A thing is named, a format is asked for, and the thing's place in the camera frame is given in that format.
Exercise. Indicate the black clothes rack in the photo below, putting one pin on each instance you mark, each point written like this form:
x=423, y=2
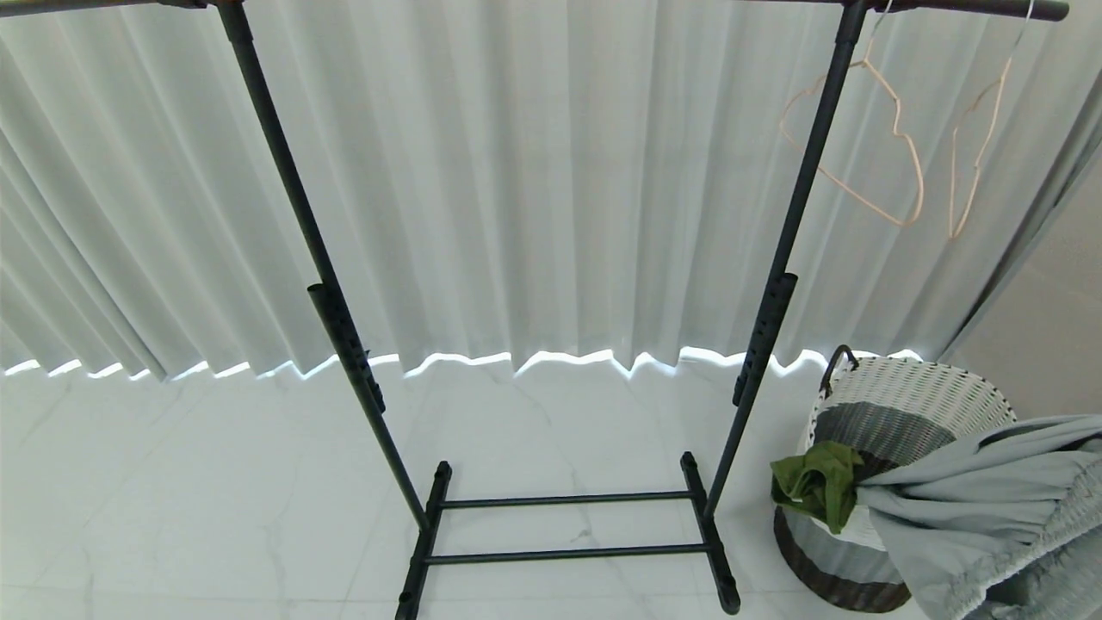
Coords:
x=344, y=344

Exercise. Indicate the white curtain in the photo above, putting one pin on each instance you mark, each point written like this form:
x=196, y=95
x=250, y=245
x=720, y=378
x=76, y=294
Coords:
x=516, y=172

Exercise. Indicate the white laundry basket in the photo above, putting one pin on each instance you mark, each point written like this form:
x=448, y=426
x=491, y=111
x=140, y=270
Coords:
x=904, y=387

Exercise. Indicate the pink clothes hanger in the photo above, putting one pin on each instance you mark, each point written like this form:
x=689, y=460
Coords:
x=952, y=181
x=921, y=194

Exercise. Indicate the green long-sleeved shirt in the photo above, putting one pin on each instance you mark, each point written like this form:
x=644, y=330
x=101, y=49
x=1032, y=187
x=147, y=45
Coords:
x=818, y=482

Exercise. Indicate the pale grey shorts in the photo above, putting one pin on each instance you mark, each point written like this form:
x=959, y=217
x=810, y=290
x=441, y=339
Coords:
x=973, y=508

